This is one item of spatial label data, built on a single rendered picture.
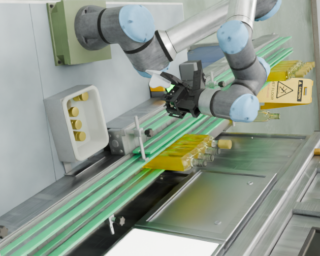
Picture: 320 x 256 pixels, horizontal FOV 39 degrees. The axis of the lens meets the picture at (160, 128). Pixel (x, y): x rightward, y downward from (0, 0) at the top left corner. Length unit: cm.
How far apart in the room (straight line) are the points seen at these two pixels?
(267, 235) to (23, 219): 73
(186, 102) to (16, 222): 59
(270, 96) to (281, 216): 351
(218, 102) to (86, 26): 54
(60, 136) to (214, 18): 63
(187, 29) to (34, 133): 60
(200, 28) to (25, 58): 56
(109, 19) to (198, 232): 72
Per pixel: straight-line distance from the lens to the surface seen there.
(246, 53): 118
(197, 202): 163
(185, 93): 130
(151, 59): 151
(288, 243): 144
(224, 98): 120
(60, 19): 154
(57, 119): 151
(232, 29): 116
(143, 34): 144
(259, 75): 124
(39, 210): 140
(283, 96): 497
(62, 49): 154
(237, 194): 165
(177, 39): 151
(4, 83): 143
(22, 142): 148
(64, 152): 155
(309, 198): 168
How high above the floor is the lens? 188
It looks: 33 degrees down
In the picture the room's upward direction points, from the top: 92 degrees clockwise
